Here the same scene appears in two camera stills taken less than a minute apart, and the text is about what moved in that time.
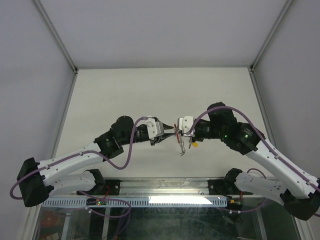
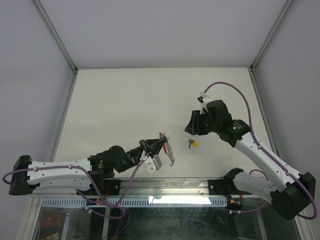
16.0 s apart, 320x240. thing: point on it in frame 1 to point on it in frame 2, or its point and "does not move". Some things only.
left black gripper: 160,138 to 155,145
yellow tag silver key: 194,144 does not move
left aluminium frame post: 57,35 does not move
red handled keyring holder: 180,140 to 167,149
